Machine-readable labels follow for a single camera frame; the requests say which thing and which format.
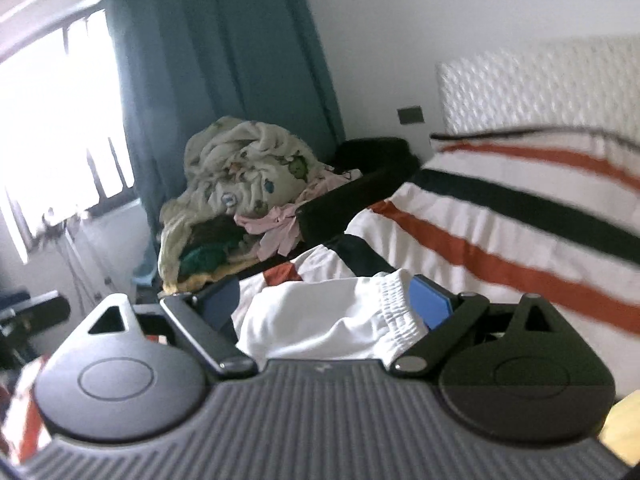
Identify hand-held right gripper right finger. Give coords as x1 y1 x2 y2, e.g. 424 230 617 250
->
393 275 567 377

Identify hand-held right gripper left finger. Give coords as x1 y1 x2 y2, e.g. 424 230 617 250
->
85 277 259 379

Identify white pants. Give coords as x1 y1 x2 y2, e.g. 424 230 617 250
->
235 268 432 367

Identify yellow cloth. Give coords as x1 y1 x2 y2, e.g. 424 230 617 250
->
164 260 252 297

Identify green garment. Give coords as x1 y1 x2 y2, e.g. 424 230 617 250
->
178 240 242 279

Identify dark brown garment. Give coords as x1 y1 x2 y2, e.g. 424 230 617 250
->
192 216 242 252

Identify striped blanket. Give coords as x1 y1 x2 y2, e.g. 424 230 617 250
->
0 127 640 466

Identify pink garment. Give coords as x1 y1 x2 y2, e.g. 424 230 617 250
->
235 167 364 262

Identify pile of laundry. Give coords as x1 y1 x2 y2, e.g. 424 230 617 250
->
159 115 332 287

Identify black armchair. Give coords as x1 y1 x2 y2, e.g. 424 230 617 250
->
160 137 422 297

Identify dark framed window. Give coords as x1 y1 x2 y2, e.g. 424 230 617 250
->
0 0 142 263

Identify white quilted headboard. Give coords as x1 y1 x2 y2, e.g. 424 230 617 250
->
435 34 640 142

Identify wide blue curtain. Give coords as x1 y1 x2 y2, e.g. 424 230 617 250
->
100 0 347 282

